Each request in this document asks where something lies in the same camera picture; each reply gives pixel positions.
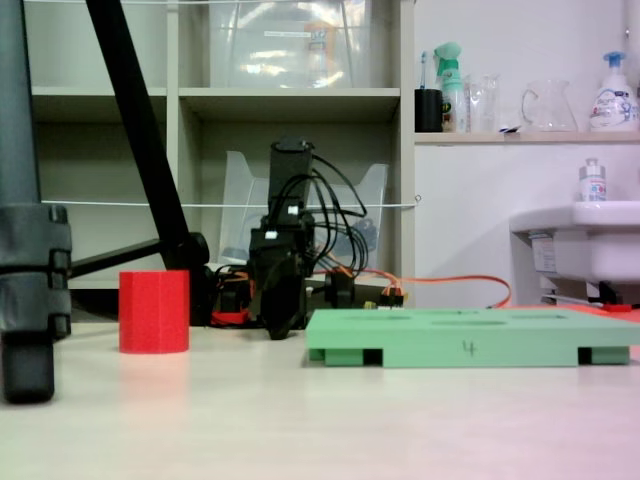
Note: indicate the slanted black tripod leg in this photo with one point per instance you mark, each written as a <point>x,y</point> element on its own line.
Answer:
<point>135,115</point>

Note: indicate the blue white toothbrush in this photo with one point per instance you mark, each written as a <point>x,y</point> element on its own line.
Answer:
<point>424,70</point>

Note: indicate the small blue white packet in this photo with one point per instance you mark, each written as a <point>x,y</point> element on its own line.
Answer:
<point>509,129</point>

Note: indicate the clear measuring cup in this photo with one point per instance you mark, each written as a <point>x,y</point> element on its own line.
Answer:
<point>482,105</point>

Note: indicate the thin black tripod brace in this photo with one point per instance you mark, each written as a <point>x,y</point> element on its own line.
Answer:
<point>115,256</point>

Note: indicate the black cup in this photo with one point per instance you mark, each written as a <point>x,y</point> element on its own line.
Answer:
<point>428,111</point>

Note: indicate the red base clamp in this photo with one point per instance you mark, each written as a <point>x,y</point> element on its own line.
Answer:
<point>230,318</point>

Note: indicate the beige shelf unit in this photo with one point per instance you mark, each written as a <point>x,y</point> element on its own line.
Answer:
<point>172,100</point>

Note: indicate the clear plastic file tray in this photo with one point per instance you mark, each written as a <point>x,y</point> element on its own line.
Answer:
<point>240,210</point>

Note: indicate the white sink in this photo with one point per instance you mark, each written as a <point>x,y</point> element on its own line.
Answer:
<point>600,240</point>

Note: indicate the green shape-sorting board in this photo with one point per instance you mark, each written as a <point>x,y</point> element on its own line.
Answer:
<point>465,335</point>

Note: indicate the small red block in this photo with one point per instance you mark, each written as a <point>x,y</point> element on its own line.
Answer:
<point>617,307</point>

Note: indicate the clear plastic storage box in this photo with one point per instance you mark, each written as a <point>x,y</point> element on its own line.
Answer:
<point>270,50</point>

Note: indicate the small clear sanitizer bottle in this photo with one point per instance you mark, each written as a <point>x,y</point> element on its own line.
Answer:
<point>593,185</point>

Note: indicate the glass pitcher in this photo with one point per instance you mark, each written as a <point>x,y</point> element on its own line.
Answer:
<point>550,110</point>

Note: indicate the thick grey tripod leg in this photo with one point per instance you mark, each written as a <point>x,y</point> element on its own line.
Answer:
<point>20,200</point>

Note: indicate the white foam soap bottle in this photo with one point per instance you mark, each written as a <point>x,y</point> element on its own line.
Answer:
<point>612,105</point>

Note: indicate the orange labelled packet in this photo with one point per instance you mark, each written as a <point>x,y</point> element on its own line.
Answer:
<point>320,45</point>

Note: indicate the green spray bottle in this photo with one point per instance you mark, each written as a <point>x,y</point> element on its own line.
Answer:
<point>451,95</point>

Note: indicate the wooden wall ledge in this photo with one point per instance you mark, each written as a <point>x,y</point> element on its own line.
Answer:
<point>525,138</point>

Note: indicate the black clamp under sink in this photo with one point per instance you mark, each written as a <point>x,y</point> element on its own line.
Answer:
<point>611,294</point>

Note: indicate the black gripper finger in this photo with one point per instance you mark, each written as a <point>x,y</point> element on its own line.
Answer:
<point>264,285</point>
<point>290,305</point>

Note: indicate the red octagonal pillar block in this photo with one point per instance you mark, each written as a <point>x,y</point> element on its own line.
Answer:
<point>154,312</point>

